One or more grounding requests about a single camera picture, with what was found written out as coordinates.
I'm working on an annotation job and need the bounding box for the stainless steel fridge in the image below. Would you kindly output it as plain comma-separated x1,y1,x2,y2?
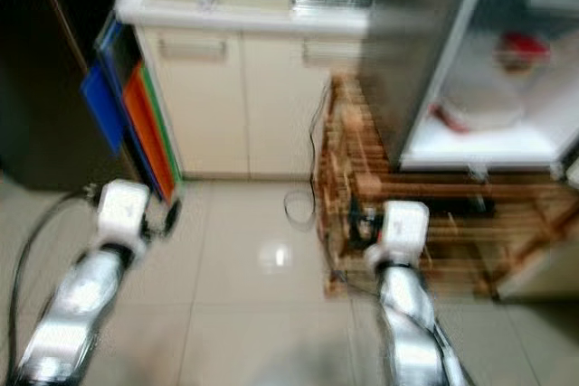
357,0,579,174

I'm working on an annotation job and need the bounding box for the green flat board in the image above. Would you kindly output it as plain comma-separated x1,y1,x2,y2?
140,61,186,197

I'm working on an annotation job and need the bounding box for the black power strip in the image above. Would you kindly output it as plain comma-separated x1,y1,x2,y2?
430,194,498,221

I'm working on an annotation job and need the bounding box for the cream kitchen cabinet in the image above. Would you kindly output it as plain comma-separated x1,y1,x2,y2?
136,29,367,179

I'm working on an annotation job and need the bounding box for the blue flat board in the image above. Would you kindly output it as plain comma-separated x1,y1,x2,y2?
80,15,128,156

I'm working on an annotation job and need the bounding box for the wooden slatted pallet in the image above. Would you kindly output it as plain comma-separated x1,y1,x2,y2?
312,72,579,301

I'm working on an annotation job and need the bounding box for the white food bag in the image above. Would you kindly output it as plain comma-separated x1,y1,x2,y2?
432,74,526,132

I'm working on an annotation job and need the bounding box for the dark brown door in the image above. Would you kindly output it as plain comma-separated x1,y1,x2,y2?
0,0,137,193

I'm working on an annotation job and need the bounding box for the white kitchen countertop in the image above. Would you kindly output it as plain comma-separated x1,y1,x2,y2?
116,0,372,39

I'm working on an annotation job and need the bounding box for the red lidded jar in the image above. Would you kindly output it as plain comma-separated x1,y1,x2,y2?
502,32,551,71

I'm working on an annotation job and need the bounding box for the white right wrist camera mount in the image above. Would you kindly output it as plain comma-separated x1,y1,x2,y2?
382,201,431,269

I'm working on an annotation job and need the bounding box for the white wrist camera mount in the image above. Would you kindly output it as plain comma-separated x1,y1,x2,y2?
382,201,431,269
98,180,151,247

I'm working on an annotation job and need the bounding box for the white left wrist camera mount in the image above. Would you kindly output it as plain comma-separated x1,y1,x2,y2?
98,180,151,247

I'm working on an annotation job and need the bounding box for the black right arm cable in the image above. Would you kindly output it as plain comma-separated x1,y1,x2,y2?
326,223,476,386

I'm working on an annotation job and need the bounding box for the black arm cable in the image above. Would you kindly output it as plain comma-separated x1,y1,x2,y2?
326,223,476,386
9,189,105,382

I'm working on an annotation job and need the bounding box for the black floor cable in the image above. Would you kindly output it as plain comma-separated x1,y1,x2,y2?
283,88,336,229

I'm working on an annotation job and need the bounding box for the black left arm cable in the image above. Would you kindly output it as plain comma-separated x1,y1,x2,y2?
9,189,105,382

